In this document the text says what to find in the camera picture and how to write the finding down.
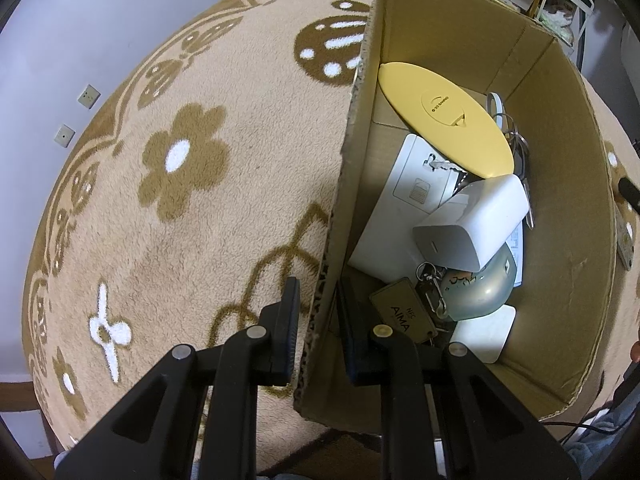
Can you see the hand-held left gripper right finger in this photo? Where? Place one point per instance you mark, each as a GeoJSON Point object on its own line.
{"type": "Point", "coordinates": [350, 340]}

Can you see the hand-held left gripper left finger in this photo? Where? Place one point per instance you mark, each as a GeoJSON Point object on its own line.
{"type": "Point", "coordinates": [292, 330]}

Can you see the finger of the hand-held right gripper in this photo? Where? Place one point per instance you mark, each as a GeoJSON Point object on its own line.
{"type": "Point", "coordinates": [631, 191]}

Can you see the brown key tag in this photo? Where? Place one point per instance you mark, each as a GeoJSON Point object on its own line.
{"type": "Point", "coordinates": [400, 310]}

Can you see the cardboard box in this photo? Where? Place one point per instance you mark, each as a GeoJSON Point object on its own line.
{"type": "Point", "coordinates": [565, 210]}

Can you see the metal key bunch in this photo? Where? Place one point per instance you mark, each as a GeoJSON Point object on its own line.
{"type": "Point", "coordinates": [429, 280]}

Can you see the black head key bunch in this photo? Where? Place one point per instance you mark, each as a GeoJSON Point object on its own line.
{"type": "Point", "coordinates": [520, 147]}

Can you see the white box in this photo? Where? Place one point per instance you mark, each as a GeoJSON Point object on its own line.
{"type": "Point", "coordinates": [395, 220]}

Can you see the cartoon acrylic charm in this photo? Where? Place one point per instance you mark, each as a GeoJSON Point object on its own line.
{"type": "Point", "coordinates": [480, 290]}

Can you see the white charger block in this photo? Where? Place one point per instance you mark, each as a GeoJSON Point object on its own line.
{"type": "Point", "coordinates": [480, 220]}

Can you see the silver key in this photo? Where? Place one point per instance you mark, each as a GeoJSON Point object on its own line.
{"type": "Point", "coordinates": [440, 164]}

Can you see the tan flower print blanket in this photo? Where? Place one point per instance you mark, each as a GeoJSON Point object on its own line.
{"type": "Point", "coordinates": [225, 235]}

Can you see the person's blue jeans leg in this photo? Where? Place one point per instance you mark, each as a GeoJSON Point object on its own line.
{"type": "Point", "coordinates": [617, 420]}

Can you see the wall socket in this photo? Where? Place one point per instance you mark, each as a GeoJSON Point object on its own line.
{"type": "Point", "coordinates": [64, 135]}
{"type": "Point", "coordinates": [89, 96]}

